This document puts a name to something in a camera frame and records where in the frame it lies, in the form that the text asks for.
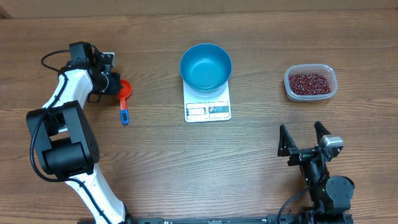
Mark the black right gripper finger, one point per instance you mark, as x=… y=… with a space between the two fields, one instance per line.
x=320 y=130
x=286 y=143

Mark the blue metal bowl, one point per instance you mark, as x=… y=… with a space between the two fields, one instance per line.
x=205 y=67

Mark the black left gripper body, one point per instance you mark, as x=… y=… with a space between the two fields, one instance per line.
x=111 y=82

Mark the orange scoop with blue handle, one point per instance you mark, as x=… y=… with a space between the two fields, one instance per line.
x=124 y=93

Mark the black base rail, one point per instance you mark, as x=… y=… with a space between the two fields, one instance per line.
x=270 y=219

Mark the red beans in container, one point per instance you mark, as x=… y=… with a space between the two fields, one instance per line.
x=309 y=84

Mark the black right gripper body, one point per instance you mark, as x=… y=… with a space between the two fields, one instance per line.
x=303 y=153

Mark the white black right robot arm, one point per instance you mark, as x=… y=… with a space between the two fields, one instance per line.
x=330 y=195

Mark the white digital kitchen scale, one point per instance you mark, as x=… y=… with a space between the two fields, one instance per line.
x=200 y=107

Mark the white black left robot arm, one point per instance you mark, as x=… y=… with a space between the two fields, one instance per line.
x=63 y=148

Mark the clear plastic container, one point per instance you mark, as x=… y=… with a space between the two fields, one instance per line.
x=318 y=68

